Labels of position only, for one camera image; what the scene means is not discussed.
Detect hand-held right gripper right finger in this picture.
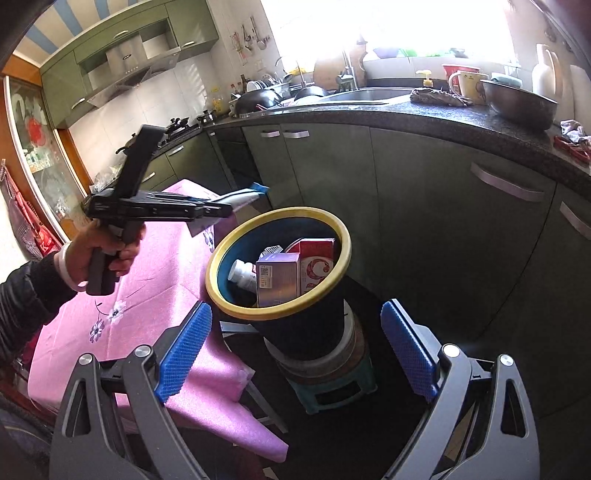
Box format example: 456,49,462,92
380,299,541,480

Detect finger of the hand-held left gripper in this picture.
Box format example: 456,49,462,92
149,193,223,207
151,205,234,222

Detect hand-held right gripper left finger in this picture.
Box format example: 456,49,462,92
48,299,214,480

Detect white pill bottle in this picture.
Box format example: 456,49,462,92
228,259,258,292

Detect purple translucent box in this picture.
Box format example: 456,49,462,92
255,253,302,308

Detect blue bin with yellow rim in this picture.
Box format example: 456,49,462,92
205,207,352,360

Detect red and white carton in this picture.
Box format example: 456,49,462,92
286,238,338,293

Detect person's left forearm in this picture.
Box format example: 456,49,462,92
0,254,68,372

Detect person's left hand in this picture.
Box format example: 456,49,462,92
60,220,147,290

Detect clear plastic bags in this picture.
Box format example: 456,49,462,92
90,170,122,195

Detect round metal tin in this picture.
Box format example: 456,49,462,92
265,305,366,385

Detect pink floral tablecloth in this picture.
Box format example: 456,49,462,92
28,179,289,463

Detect green plastic stool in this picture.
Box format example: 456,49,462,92
288,355,378,417

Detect printed glass sliding door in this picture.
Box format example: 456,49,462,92
4,76,94,241

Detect steel range hood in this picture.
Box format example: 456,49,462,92
85,37,182,108

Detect red checked apron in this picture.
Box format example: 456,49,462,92
0,159,60,260

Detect large black wok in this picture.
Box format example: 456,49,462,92
228,89,282,117

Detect dish rack with plates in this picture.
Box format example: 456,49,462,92
245,73,297,94

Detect hanging kitchen utensils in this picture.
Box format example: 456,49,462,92
228,16,271,62

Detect wooden cutting board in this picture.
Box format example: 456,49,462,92
314,39,369,89

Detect steel sink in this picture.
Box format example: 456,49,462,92
318,88,415,105

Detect steel faucet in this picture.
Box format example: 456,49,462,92
336,48,359,92

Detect dark stone countertop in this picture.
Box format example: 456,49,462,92
185,88,591,188

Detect brown dish cloth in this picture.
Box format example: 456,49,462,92
409,88,476,108

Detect steel mixing bowl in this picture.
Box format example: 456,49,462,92
479,79,559,131

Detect white mug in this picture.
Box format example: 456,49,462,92
448,71,490,105

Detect bright window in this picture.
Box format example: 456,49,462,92
259,0,555,62

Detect red mug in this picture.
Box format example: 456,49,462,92
442,64,482,93

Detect white jug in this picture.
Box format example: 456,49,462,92
531,44,565,96

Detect green wall cabinets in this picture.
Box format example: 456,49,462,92
39,0,220,131

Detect white bracelet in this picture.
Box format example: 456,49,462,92
57,242,89,292

